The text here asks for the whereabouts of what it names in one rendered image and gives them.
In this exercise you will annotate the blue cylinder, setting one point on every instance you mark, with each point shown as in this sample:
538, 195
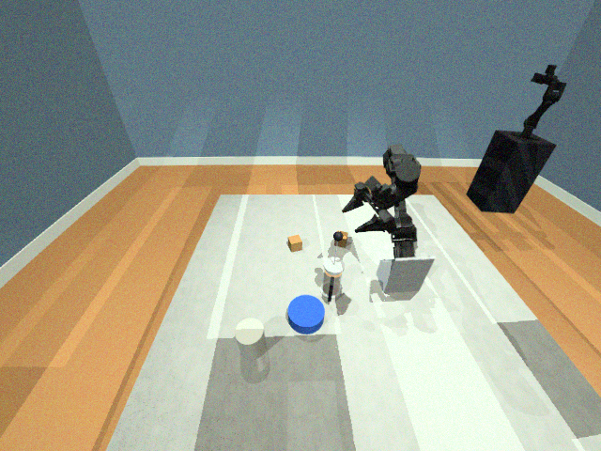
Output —
306, 314

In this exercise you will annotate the brown cube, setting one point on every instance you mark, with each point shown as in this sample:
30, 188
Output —
343, 242
295, 243

